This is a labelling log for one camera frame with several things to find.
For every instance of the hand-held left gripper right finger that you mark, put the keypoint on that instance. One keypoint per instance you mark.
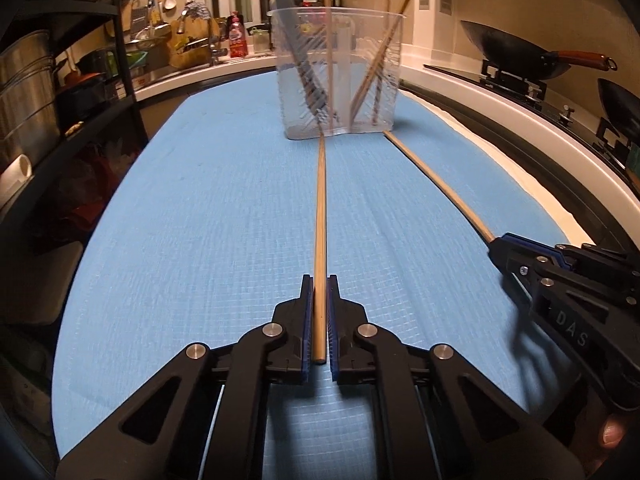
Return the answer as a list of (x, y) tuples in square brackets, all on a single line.
[(332, 330)]

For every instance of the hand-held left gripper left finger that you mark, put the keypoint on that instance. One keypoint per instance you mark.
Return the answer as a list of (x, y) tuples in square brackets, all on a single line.
[(306, 330)]

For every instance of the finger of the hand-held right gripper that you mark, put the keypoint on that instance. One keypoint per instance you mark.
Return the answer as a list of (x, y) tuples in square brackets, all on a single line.
[(600, 275), (510, 255)]

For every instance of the clear plastic utensil holder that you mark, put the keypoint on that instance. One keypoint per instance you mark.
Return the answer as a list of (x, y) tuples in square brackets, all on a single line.
[(285, 110)]

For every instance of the person's right hand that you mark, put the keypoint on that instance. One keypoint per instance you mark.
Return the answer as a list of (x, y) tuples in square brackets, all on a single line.
[(612, 432)]

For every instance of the gas stove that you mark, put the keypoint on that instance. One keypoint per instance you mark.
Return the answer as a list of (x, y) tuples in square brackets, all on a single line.
[(550, 105)]

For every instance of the blue tablecloth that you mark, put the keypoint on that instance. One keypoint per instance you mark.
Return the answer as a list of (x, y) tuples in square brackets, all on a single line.
[(200, 210)]

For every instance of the red bag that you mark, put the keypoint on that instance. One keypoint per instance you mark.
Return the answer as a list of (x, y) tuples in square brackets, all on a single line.
[(95, 185)]

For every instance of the white board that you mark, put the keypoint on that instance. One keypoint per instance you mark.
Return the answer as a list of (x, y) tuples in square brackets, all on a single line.
[(40, 282)]

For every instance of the small white container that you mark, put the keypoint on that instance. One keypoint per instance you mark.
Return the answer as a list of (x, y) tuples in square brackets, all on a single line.
[(260, 40)]

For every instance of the chrome faucet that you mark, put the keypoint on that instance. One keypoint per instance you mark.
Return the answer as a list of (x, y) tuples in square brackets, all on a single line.
[(216, 47)]

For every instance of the red bottle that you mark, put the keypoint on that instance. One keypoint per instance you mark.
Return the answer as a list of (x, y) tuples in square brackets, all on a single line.
[(238, 35)]

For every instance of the black shelf rack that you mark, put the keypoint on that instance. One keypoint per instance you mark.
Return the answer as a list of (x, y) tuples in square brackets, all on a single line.
[(125, 80)]

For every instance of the yellow bag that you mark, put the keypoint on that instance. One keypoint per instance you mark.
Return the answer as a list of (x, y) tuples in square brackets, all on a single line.
[(190, 42)]

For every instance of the green basin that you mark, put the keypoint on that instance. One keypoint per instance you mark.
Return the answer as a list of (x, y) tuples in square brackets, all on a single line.
[(130, 62)]

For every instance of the black pot with red lid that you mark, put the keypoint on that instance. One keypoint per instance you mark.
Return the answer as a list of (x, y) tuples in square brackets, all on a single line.
[(82, 97)]

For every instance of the white paper roll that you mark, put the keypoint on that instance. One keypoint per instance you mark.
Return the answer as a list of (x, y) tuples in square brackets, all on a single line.
[(17, 172)]

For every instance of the large steel pot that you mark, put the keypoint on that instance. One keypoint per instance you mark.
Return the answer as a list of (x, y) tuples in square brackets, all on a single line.
[(25, 100)]

